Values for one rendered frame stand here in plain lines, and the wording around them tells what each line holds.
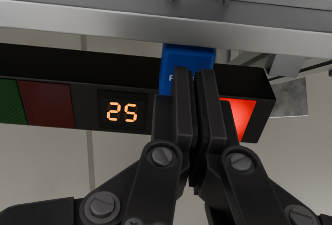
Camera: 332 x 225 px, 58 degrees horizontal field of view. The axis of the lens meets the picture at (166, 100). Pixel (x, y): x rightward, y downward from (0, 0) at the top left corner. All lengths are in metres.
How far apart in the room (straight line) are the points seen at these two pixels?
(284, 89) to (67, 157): 0.64
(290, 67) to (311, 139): 0.77
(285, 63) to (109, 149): 0.70
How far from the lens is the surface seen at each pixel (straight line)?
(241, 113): 0.19
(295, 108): 0.94
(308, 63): 0.27
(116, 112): 0.19
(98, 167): 0.87
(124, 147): 0.85
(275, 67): 0.21
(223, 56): 0.55
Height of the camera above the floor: 0.84
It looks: 85 degrees down
